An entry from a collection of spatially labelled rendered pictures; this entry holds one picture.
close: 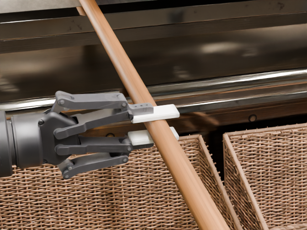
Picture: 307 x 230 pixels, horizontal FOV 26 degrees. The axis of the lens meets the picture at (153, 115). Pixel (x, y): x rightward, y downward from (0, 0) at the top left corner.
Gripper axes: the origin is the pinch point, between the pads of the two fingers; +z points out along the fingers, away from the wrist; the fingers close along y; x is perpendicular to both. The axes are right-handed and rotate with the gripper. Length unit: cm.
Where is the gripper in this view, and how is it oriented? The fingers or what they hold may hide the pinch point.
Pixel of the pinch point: (153, 124)
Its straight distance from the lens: 96.6
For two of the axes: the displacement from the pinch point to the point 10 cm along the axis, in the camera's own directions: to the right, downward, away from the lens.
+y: -0.1, 8.8, 4.7
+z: 9.7, -1.2, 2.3
